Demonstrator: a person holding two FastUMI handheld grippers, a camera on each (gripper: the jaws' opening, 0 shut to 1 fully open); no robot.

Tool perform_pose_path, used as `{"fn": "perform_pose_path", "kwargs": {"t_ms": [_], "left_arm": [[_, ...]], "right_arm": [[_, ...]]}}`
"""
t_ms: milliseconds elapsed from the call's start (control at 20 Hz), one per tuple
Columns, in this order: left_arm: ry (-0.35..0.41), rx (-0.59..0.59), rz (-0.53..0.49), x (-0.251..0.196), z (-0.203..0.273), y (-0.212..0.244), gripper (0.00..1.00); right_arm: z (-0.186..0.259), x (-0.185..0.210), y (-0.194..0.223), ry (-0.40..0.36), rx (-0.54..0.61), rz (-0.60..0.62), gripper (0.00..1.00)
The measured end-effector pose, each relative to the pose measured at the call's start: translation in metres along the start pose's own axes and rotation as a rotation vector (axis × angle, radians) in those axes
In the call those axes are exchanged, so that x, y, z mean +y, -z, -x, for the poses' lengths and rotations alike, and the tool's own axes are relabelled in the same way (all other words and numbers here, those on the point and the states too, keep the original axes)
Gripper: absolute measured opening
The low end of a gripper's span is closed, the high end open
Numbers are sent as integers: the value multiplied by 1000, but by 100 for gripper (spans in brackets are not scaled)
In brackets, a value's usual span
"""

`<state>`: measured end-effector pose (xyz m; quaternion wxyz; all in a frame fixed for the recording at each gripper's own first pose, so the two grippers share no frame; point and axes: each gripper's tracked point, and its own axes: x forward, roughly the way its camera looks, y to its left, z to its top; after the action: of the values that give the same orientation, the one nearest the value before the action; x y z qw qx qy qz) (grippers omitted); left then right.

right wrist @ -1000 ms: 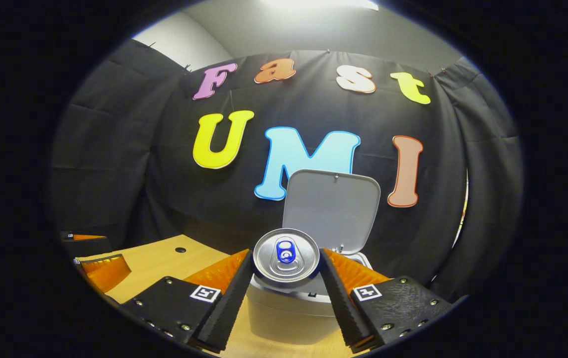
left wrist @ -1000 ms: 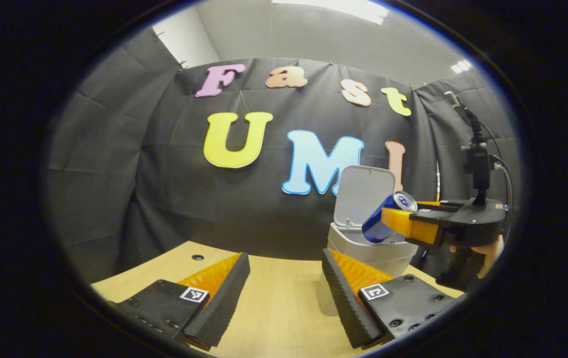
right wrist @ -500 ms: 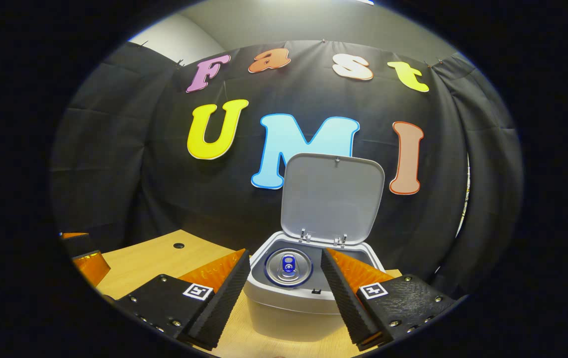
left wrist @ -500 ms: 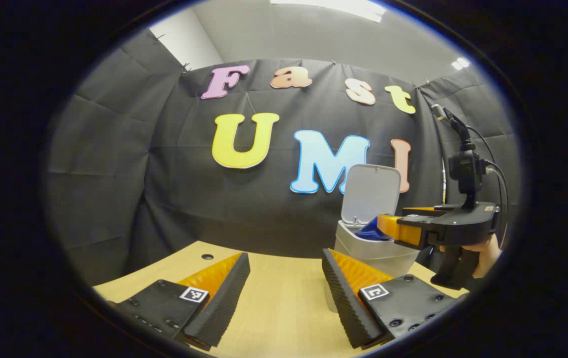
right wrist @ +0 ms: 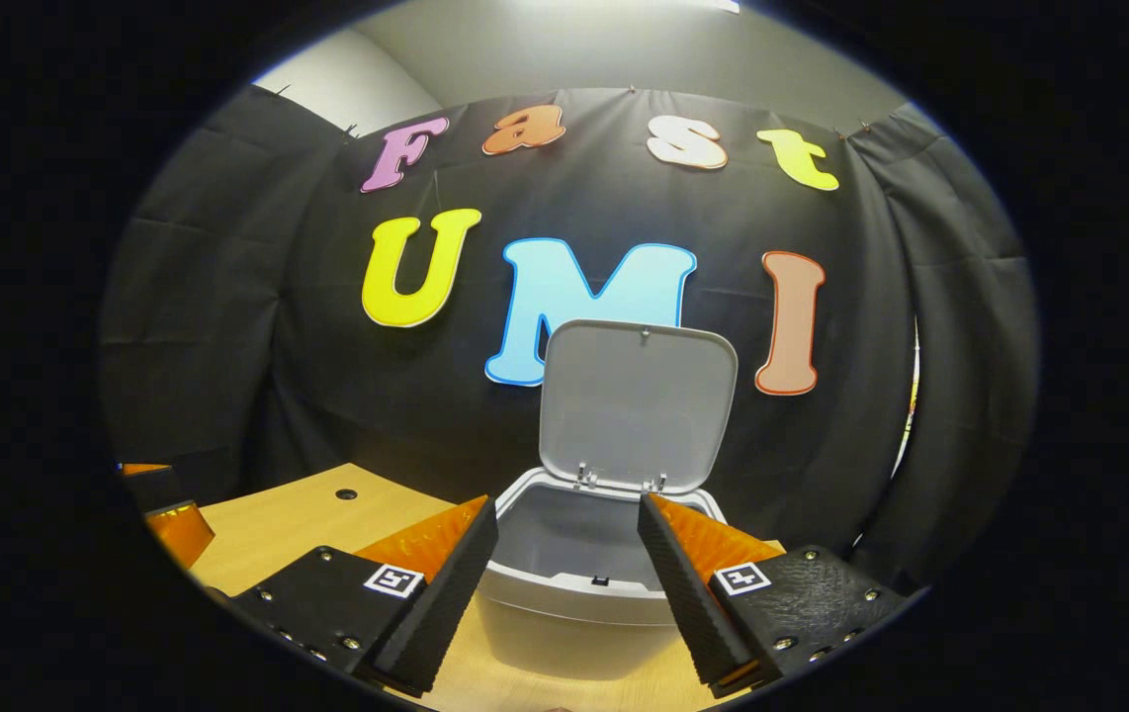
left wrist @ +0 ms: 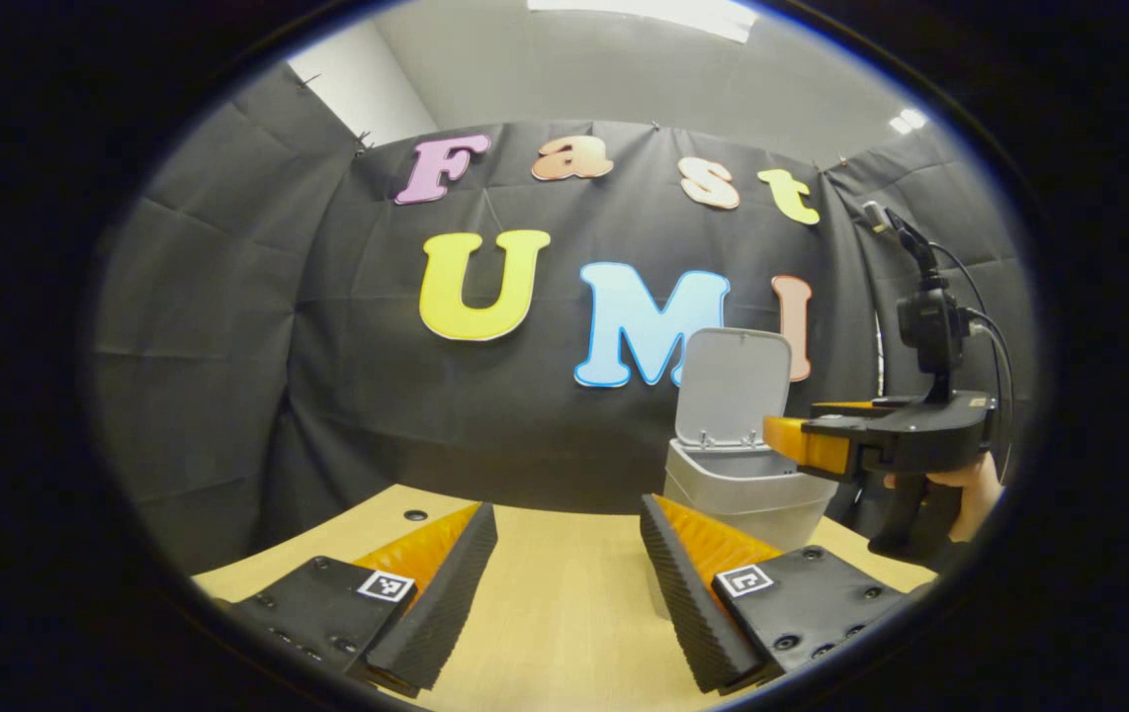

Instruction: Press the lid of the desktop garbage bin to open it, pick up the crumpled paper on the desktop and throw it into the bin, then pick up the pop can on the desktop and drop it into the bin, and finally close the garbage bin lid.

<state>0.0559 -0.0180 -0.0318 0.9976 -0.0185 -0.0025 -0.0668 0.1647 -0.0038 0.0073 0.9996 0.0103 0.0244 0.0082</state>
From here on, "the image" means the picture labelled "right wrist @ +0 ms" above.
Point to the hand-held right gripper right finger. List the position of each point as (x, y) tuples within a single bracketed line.
[(685, 603)]

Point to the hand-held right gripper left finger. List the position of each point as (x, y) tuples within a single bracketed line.
[(446, 603)]

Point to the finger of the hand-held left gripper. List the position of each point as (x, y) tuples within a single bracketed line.
[(184, 534), (154, 487)]

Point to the white desktop garbage bin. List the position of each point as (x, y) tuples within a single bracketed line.
[(624, 415)]

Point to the wooden desktop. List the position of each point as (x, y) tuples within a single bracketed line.
[(298, 534)]

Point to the black backdrop cloth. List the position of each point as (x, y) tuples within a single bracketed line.
[(228, 346)]

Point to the ceiling light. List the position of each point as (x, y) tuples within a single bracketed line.
[(723, 5)]

